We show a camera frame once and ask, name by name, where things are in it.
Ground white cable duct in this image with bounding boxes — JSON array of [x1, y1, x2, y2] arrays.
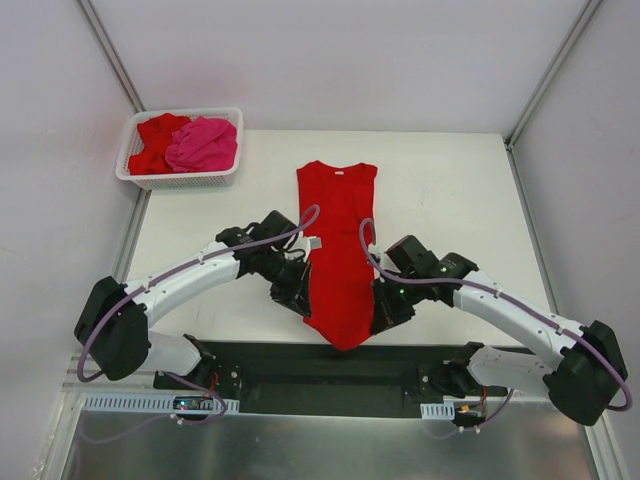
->
[[84, 393, 240, 416], [420, 401, 456, 421]]

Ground white plastic basket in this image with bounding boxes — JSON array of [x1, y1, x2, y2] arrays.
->
[[115, 107, 244, 190]]

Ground left aluminium frame post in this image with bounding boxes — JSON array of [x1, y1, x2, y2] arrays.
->
[[74, 0, 146, 113]]

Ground right white cable duct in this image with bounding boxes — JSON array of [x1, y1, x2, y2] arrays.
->
[[420, 401, 456, 421]]

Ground right aluminium frame post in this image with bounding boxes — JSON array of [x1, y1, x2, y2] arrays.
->
[[504, 0, 605, 152]]

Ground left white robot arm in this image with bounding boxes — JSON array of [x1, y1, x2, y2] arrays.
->
[[74, 204, 321, 389]]

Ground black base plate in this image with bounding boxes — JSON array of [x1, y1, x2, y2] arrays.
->
[[152, 339, 519, 416]]

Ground left white cable duct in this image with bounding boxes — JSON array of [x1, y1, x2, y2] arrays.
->
[[84, 393, 240, 416]]

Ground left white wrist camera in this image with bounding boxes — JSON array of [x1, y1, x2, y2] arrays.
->
[[296, 236, 322, 254]]

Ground aluminium frame post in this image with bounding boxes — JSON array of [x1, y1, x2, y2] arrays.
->
[[74, 0, 146, 113], [504, 0, 605, 152]]

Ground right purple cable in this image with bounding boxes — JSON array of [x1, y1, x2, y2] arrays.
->
[[359, 217, 630, 439]]

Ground pink t shirt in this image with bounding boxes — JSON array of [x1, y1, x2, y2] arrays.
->
[[165, 117, 238, 173]]

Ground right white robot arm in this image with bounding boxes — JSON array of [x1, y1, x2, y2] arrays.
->
[[361, 235, 633, 426]]

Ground red t shirt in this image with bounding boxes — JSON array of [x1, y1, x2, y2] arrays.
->
[[297, 161, 378, 351], [128, 113, 191, 175]]

